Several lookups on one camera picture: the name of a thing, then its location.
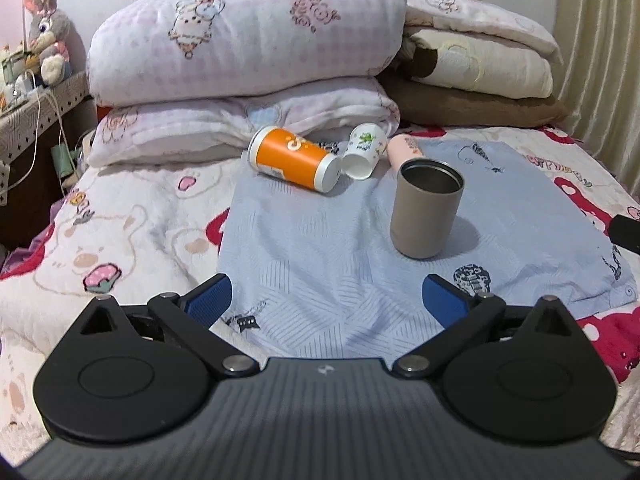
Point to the orange paper cup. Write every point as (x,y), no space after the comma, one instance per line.
(290,157)

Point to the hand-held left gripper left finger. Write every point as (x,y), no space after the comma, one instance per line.
(210,300)

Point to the white cup with green print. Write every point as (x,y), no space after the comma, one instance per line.
(364,147)

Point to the cream and brown blanket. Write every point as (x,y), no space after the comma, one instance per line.
(490,67)

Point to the pink checked pillow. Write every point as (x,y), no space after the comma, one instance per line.
(200,120)

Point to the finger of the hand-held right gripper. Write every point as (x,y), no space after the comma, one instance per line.
(627,235)

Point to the taupe metal cup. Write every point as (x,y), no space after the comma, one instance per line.
(422,215)

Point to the grey plush rabbit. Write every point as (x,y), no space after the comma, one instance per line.
(47,35)

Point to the light blue printed cloth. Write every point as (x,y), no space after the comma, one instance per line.
(310,240)

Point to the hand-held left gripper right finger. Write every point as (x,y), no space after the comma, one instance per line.
(442,301)

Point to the brown folded blanket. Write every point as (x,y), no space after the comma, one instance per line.
(465,107)

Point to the pink checkered folded quilt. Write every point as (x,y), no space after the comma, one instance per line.
(240,35)

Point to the bedside table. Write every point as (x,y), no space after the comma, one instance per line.
(30,125)

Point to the white floral folded quilt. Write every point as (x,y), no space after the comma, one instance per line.
(480,15)

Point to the pink cup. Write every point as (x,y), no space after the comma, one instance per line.
(402,149)

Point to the cream curtain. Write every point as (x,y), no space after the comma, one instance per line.
(600,60)

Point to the green pouch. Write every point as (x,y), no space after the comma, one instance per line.
(63,162)

